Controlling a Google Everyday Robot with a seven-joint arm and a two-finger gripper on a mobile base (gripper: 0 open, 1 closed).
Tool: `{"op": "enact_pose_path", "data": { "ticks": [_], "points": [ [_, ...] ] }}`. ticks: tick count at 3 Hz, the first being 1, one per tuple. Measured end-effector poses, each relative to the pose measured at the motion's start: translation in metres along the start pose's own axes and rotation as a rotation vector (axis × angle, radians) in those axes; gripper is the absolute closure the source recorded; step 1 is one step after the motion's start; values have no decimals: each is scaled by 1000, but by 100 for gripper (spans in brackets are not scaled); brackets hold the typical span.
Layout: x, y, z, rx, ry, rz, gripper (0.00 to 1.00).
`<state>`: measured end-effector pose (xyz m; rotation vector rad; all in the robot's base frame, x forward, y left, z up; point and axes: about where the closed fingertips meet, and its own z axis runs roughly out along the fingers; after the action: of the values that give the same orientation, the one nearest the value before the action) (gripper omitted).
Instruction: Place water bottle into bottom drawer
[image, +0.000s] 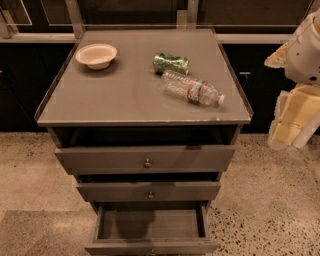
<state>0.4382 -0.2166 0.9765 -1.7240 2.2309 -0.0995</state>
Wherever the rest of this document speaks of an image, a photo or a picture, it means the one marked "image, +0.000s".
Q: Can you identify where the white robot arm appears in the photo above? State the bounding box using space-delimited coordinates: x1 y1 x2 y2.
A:
264 10 320 150

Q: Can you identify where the grey top drawer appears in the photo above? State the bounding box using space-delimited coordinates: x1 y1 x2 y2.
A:
55 145 235 175

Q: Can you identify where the clear plastic water bottle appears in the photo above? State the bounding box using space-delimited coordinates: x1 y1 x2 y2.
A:
160 70 225 107

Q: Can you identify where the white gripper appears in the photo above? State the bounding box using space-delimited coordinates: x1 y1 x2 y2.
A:
268 84 320 150

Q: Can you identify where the beige paper bowl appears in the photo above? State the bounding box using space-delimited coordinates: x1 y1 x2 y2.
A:
76 44 117 70

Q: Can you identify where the metal window frame rail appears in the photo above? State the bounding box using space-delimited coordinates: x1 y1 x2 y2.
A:
0 0 320 45

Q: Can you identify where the grey middle drawer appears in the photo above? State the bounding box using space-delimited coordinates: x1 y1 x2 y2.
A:
77 181 220 202

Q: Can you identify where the crushed green can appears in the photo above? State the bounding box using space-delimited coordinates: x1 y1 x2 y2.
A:
153 53 189 75

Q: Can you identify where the grey drawer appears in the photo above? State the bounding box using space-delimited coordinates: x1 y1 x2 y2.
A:
55 145 235 175
77 181 220 202
86 202 217 256

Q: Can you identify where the grey drawer cabinet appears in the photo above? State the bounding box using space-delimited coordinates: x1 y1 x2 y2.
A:
34 28 254 256

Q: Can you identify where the grey bottom drawer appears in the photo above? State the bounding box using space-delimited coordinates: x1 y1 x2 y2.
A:
86 202 217 256

